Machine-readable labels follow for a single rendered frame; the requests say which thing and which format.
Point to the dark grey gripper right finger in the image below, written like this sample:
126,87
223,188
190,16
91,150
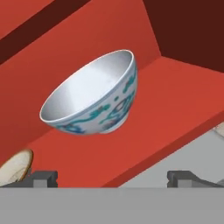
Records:
184,179

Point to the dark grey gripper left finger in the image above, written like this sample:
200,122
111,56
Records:
40,178

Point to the beige bowl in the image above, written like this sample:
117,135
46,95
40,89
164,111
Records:
16,167

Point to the white bowl with blue pattern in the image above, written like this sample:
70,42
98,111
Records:
87,87

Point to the red open cupboard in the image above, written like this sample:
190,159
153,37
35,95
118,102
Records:
110,73

